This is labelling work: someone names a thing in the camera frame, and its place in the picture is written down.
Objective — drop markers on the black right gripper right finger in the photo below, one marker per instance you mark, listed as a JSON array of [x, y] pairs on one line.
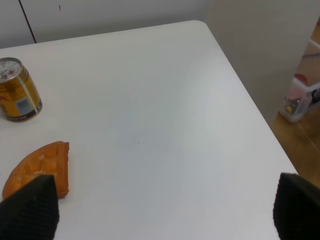
[[296, 208]]

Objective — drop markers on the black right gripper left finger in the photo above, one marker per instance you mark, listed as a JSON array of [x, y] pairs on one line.
[[32, 212]]

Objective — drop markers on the orange waffle bread piece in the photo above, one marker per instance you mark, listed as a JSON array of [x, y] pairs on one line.
[[51, 159]]

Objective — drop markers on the clear plastic storage box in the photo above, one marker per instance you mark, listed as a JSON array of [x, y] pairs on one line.
[[304, 93]]

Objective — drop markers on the gold energy drink can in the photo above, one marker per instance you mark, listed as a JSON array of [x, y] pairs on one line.
[[19, 98]]

